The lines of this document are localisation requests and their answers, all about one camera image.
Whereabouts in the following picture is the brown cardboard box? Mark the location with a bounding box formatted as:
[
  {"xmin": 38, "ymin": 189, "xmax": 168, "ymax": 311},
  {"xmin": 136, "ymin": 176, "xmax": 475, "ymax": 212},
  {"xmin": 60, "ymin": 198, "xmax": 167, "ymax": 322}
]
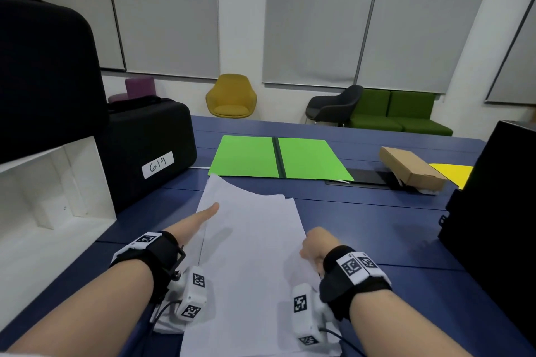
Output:
[{"xmin": 379, "ymin": 146, "xmax": 449, "ymax": 194}]

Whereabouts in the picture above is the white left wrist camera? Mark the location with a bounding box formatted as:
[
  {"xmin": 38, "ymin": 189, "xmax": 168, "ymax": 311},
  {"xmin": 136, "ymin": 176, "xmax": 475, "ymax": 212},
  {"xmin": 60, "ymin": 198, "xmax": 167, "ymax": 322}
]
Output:
[{"xmin": 152, "ymin": 265, "xmax": 208, "ymax": 335}]

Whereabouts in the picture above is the black left camera cable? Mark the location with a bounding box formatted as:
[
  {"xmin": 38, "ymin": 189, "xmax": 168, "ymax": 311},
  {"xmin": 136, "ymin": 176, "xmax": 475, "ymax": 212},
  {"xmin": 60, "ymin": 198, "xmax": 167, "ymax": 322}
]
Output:
[{"xmin": 142, "ymin": 300, "xmax": 179, "ymax": 357}]

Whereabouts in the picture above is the person's left hand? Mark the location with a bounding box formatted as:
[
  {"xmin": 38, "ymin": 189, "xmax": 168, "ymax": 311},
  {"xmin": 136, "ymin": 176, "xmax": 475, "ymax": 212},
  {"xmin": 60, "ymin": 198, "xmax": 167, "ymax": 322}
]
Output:
[{"xmin": 163, "ymin": 201, "xmax": 221, "ymax": 247}]

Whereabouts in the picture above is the black armchair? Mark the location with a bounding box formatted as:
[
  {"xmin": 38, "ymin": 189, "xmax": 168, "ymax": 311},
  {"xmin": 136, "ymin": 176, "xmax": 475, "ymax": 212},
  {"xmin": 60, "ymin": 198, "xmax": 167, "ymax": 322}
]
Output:
[{"xmin": 304, "ymin": 84, "xmax": 364, "ymax": 127}]

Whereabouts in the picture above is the black camera cable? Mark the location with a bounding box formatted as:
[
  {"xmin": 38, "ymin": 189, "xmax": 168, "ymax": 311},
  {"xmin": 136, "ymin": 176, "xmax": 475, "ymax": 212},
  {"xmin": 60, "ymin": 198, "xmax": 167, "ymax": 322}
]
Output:
[
  {"xmin": 142, "ymin": 300, "xmax": 179, "ymax": 357},
  {"xmin": 318, "ymin": 327, "xmax": 367, "ymax": 357}
]

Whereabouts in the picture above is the yellow armchair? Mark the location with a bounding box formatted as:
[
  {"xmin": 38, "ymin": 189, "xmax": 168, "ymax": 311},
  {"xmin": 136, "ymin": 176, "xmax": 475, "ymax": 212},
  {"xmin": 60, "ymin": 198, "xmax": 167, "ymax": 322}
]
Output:
[{"xmin": 205, "ymin": 73, "xmax": 259, "ymax": 120}]

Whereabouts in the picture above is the tall purple stool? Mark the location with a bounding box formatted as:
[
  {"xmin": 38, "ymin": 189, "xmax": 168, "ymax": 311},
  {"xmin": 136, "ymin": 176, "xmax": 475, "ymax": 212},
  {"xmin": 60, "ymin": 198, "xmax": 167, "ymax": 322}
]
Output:
[{"xmin": 125, "ymin": 76, "xmax": 156, "ymax": 100}]

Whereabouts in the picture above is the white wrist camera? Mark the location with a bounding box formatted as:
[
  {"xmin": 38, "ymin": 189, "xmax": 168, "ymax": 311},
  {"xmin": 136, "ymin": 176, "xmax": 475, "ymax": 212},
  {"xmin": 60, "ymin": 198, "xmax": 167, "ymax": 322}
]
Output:
[
  {"xmin": 152, "ymin": 265, "xmax": 208, "ymax": 335},
  {"xmin": 291, "ymin": 283, "xmax": 332, "ymax": 347}
]

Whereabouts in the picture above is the black case with white label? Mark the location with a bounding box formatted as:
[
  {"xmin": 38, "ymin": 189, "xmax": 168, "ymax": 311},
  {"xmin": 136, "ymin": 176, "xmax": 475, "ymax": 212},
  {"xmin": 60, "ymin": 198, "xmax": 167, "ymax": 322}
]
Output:
[{"xmin": 96, "ymin": 95, "xmax": 198, "ymax": 213}]

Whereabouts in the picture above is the black right camera cable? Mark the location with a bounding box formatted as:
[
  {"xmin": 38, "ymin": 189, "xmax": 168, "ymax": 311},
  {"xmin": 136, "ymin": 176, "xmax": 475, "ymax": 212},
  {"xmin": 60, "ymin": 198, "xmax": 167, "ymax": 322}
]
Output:
[{"xmin": 318, "ymin": 327, "xmax": 367, "ymax": 357}]

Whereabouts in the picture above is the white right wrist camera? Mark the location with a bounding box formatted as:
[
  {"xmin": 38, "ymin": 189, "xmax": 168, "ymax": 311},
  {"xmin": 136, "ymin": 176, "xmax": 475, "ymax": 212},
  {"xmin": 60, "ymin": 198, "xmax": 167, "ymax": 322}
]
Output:
[{"xmin": 291, "ymin": 283, "xmax": 332, "ymax": 347}]

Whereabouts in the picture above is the green folder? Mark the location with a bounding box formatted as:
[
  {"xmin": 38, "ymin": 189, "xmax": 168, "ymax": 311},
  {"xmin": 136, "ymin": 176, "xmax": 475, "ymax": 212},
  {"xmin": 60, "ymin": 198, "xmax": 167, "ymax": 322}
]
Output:
[{"xmin": 208, "ymin": 134, "xmax": 355, "ymax": 182}]

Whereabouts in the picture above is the black left wrist strap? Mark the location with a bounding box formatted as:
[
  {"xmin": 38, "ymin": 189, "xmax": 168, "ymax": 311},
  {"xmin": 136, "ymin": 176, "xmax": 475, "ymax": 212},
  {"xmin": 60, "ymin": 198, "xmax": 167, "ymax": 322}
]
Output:
[{"xmin": 109, "ymin": 231, "xmax": 187, "ymax": 303}]

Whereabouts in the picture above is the large black carrying case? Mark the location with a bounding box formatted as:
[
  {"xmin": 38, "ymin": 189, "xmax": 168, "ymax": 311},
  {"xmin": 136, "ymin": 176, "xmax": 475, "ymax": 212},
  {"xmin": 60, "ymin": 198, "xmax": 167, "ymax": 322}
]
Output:
[{"xmin": 0, "ymin": 0, "xmax": 109, "ymax": 165}]

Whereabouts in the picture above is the yellow folder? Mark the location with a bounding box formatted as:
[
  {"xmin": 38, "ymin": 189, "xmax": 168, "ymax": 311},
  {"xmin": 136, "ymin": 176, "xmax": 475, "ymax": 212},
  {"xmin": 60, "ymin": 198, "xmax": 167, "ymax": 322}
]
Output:
[{"xmin": 429, "ymin": 163, "xmax": 474, "ymax": 190}]

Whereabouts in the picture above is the person's left forearm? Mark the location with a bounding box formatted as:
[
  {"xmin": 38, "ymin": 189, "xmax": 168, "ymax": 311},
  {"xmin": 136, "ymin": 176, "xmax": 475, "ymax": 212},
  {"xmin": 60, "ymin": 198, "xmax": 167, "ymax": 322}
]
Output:
[{"xmin": 6, "ymin": 259, "xmax": 155, "ymax": 357}]

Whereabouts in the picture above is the person's right hand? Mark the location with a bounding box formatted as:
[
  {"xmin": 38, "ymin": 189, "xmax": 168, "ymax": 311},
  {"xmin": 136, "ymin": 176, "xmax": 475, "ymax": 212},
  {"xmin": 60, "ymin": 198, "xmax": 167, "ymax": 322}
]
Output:
[{"xmin": 299, "ymin": 226, "xmax": 342, "ymax": 274}]

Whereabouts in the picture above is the grey roller blind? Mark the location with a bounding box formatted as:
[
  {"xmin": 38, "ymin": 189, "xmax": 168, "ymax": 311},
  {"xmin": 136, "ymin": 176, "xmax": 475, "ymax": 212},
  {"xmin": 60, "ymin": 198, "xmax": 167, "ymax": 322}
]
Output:
[
  {"xmin": 0, "ymin": 0, "xmax": 126, "ymax": 71},
  {"xmin": 485, "ymin": 0, "xmax": 536, "ymax": 105},
  {"xmin": 356, "ymin": 0, "xmax": 501, "ymax": 95},
  {"xmin": 103, "ymin": 0, "xmax": 221, "ymax": 80},
  {"xmin": 262, "ymin": 0, "xmax": 385, "ymax": 88}
]

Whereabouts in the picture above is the person's right forearm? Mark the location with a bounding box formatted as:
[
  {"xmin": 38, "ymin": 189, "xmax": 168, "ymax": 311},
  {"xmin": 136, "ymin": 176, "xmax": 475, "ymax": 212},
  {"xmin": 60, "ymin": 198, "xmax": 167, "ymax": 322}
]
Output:
[{"xmin": 348, "ymin": 288, "xmax": 474, "ymax": 357}]

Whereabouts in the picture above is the open white box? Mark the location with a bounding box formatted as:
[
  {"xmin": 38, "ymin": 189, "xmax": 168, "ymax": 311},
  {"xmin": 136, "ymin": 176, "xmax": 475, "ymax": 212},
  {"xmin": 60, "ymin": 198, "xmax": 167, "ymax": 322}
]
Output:
[{"xmin": 0, "ymin": 136, "xmax": 117, "ymax": 330}]

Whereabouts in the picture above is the black fabric bag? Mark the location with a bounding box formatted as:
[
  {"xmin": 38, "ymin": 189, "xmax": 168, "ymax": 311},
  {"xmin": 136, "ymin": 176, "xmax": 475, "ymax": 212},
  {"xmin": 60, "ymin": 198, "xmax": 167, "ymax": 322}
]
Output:
[{"xmin": 437, "ymin": 120, "xmax": 536, "ymax": 347}]

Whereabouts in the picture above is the green sofa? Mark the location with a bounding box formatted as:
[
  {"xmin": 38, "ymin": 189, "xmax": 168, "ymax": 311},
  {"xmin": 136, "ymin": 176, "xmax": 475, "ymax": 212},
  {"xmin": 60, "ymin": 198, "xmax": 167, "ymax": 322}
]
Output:
[{"xmin": 347, "ymin": 89, "xmax": 454, "ymax": 137}]

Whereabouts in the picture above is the neat white paper sheaf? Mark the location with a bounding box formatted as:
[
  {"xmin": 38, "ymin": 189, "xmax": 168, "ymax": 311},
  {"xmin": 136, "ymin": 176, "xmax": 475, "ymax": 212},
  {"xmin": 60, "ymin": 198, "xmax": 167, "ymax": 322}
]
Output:
[{"xmin": 180, "ymin": 173, "xmax": 342, "ymax": 357}]

